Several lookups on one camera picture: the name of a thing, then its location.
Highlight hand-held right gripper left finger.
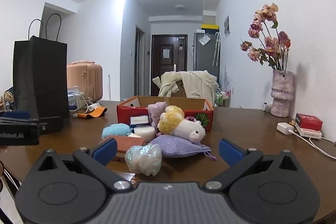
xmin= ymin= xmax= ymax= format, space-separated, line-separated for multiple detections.
xmin=34 ymin=138 xmax=133 ymax=193

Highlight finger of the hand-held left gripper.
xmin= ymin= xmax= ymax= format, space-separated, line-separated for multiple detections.
xmin=39 ymin=116 xmax=64 ymax=134

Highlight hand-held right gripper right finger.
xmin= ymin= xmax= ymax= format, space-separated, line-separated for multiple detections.
xmin=203 ymin=138 xmax=305 ymax=191

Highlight teal fluffy cloth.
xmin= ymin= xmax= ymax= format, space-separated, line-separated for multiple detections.
xmin=102 ymin=123 xmax=131 ymax=139

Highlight red-brown pad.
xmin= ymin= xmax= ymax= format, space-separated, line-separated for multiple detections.
xmin=98 ymin=135 xmax=146 ymax=159

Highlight iridescent plastic-wrapped bundle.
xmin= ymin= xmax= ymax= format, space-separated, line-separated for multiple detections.
xmin=125 ymin=143 xmax=162 ymax=177

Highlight red cardboard box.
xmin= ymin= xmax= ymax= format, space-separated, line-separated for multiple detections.
xmin=117 ymin=95 xmax=214 ymax=132

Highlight white foam cylinder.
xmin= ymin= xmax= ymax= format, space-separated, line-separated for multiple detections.
xmin=134 ymin=126 xmax=156 ymax=143

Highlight blue and white tissue pack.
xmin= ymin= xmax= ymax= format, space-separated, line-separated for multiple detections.
xmin=130 ymin=115 xmax=151 ymax=128

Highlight white and yellow plush toy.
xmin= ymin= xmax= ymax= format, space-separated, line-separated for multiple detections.
xmin=157 ymin=105 xmax=206 ymax=143

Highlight purple drawstring pouch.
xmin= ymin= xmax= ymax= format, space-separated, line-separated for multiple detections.
xmin=150 ymin=134 xmax=218 ymax=161

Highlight lavender towel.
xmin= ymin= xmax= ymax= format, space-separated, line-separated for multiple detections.
xmin=147 ymin=102 xmax=168 ymax=127

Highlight clear plastic bag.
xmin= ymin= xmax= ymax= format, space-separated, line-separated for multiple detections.
xmin=68 ymin=86 xmax=92 ymax=111

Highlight orange pouch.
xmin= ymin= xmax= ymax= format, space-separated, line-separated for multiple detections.
xmin=77 ymin=107 xmax=108 ymax=118

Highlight black paper bag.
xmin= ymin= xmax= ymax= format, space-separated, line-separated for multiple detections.
xmin=13 ymin=13 xmax=71 ymax=126

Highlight cluttered small shelf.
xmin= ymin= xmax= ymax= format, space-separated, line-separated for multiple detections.
xmin=215 ymin=88 xmax=232 ymax=107

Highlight white charger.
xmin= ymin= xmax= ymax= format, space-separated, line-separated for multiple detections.
xmin=277 ymin=122 xmax=296 ymax=135

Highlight pink hard suitcase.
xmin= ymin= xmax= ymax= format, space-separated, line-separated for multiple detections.
xmin=67 ymin=61 xmax=103 ymax=102

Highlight beige coat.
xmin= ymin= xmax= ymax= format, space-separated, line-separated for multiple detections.
xmin=152 ymin=70 xmax=219 ymax=107

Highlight pink textured vase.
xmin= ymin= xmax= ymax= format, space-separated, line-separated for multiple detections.
xmin=270 ymin=70 xmax=294 ymax=118

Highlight wooden chair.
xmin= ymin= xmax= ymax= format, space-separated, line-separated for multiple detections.
xmin=171 ymin=80 xmax=187 ymax=98

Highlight white power strip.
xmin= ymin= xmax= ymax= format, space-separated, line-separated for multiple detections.
xmin=299 ymin=127 xmax=323 ymax=139

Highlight small red box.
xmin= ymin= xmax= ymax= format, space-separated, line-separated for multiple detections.
xmin=295 ymin=113 xmax=323 ymax=130

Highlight grey side door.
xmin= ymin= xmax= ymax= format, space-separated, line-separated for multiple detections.
xmin=135 ymin=25 xmax=146 ymax=96

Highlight grey refrigerator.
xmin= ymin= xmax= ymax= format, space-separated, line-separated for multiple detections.
xmin=193 ymin=31 xmax=220 ymax=77

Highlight dark brown entrance door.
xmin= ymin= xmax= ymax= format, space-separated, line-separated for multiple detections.
xmin=151 ymin=34 xmax=188 ymax=97

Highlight white folded umbrella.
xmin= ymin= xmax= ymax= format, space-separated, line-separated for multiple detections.
xmin=213 ymin=32 xmax=220 ymax=66

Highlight dried pink flowers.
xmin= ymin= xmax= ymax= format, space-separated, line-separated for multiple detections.
xmin=240 ymin=3 xmax=291 ymax=71

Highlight white plug cable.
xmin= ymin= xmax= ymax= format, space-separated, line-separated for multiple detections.
xmin=86 ymin=102 xmax=102 ymax=112

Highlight white charger cable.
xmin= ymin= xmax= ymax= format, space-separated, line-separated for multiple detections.
xmin=288 ymin=129 xmax=336 ymax=159

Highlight wall poster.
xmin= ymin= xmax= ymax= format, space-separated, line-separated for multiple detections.
xmin=224 ymin=14 xmax=231 ymax=38

